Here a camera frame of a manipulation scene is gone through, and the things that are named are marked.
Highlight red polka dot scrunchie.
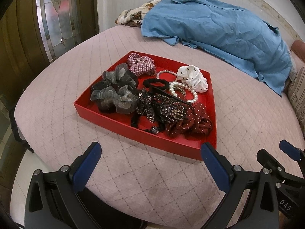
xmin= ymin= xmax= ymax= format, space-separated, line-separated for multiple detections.
xmin=165 ymin=102 xmax=213 ymax=138

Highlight grey organza scrunchie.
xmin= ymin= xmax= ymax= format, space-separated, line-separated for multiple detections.
xmin=90 ymin=63 xmax=139 ymax=114

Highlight black beaded hair tie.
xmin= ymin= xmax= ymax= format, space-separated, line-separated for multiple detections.
xmin=130 ymin=112 xmax=168 ymax=135

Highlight rhinestone hair clip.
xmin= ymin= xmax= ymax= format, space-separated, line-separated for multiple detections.
xmin=152 ymin=94 xmax=188 ymax=123

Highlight black flower hair clip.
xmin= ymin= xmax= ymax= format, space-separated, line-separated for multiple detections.
xmin=136 ymin=87 xmax=190 ymax=123

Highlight black elastic hair tie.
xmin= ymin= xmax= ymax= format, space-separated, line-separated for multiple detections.
xmin=142 ymin=77 xmax=170 ymax=90

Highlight white cherry print scrunchie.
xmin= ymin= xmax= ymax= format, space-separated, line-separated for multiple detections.
xmin=176 ymin=65 xmax=208 ymax=93

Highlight large white pearl bracelet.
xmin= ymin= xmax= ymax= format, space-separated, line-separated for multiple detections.
xmin=169 ymin=81 xmax=199 ymax=105

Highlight red white plaid scrunchie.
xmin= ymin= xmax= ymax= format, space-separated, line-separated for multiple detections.
xmin=127 ymin=53 xmax=157 ymax=77

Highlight pale bead bracelet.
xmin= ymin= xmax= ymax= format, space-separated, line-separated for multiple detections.
xmin=156 ymin=69 xmax=178 ymax=82

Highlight striped floral pillow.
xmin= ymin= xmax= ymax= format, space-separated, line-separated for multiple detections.
xmin=287 ymin=67 xmax=305 ymax=135

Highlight red tray box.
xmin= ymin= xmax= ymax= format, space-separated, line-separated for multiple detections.
xmin=73 ymin=50 xmax=218 ymax=161

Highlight pink bolster cushion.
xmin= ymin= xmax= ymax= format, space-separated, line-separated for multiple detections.
xmin=291 ymin=40 xmax=305 ymax=62

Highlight blue cloth sheet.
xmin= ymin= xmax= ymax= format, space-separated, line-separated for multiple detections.
xmin=141 ymin=0 xmax=293 ymax=95

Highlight stained glass wooden door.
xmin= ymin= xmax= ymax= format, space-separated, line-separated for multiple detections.
xmin=1 ymin=0 xmax=99 ymax=110

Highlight brown white floral blanket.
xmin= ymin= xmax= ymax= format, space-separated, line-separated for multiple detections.
xmin=115 ymin=0 xmax=162 ymax=27

